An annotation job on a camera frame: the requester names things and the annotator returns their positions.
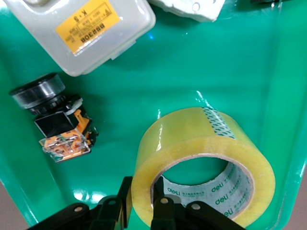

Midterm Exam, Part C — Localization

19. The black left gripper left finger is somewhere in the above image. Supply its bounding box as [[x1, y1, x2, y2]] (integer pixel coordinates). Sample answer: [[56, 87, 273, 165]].
[[26, 176, 134, 230]]

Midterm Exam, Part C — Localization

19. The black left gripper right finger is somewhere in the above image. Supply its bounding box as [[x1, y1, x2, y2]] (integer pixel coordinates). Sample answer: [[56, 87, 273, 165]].
[[150, 178, 246, 230]]

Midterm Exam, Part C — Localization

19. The yellow packing tape roll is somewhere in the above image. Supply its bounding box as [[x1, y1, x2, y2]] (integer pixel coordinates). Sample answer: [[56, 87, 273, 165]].
[[131, 107, 276, 228]]

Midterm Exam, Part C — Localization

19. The green plastic tray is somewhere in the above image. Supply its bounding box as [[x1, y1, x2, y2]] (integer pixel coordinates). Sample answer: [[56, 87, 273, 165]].
[[0, 0, 307, 230]]

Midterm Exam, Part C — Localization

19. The black orange push button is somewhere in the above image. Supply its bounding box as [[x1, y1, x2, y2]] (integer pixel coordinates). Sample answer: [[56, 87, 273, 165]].
[[9, 72, 99, 164]]

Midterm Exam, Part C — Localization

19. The white circuit breaker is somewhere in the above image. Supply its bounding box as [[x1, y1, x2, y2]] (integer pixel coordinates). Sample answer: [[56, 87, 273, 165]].
[[146, 0, 226, 23]]

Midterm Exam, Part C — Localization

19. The grey on-off switch box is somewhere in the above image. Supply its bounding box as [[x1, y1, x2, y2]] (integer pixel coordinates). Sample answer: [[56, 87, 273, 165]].
[[3, 0, 156, 77]]

